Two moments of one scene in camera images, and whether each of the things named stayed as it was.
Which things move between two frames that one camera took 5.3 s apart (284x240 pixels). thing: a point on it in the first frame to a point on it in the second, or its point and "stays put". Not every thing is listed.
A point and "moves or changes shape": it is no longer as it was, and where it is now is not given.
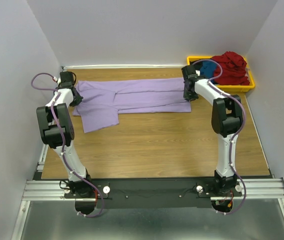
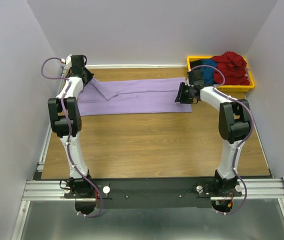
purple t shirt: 103,100 moves or changes shape
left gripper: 78,100 to 90,75
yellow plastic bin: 230,88 stays put
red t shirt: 234,71 stays put
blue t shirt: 208,69 stays put
